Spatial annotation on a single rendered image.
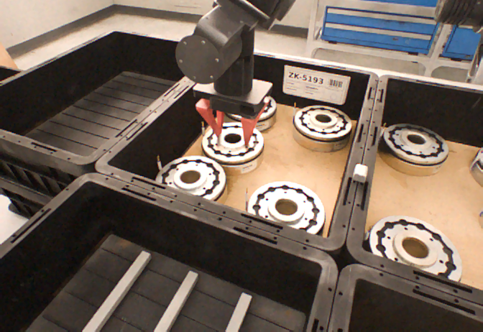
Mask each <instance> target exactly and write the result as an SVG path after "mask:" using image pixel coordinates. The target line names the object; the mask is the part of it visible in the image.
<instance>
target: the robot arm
mask: <svg viewBox="0 0 483 332"><path fill-rule="evenodd" d="M295 1H296V0H215V1H213V3H212V7H213V9H212V10H210V12H209V13H207V14H206V15H205V16H204V17H203V18H202V19H200V20H199V21H198V23H197V25H196V26H195V29H194V31H192V32H191V33H190V34H187V35H186V36H184V37H183V38H182V39H181V40H180V41H179V43H178V46H177V48H176V56H175V59H177V63H178V66H179V68H180V69H181V71H182V72H183V73H184V76H185V77H187V78H188V79H189V80H191V81H193V82H195V83H197V84H196V85H195V86H194V87H193V93H194V97H197V96H202V99H201V100H200V101H199V102H198V103H197V104H196V109H197V110H198V112H199V113H200V114H201V116H202V117H203V118H204V120H205V121H207V122H208V124H209V125H210V126H211V128H212V130H213V133H214V134H215V135H216V137H219V136H220V134H222V132H223V126H224V113H228V114H233V115H237V116H240V117H241V129H242V135H243V139H244V143H245V146H247V145H248V144H249V142H250V139H251V137H252V134H253V131H254V127H255V125H257V122H258V121H259V118H260V116H261V115H262V113H263V111H264V109H265V108H266V106H267V104H268V103H269V102H270V99H269V98H267V97H269V96H270V95H271V93H272V84H271V83H267V82H264V81H260V80H253V64H254V53H253V52H254V28H255V25H259V26H261V27H263V28H265V29H266V30H269V29H271V27H272V26H273V25H274V24H275V23H276V22H277V20H278V21H279V22H280V21H281V20H282V19H284V18H285V17H286V16H287V13H288V12H289V11H290V9H291V7H292V6H293V4H294V3H295ZM213 110H216V114H217V123H216V121H215V119H214V117H213Z"/></svg>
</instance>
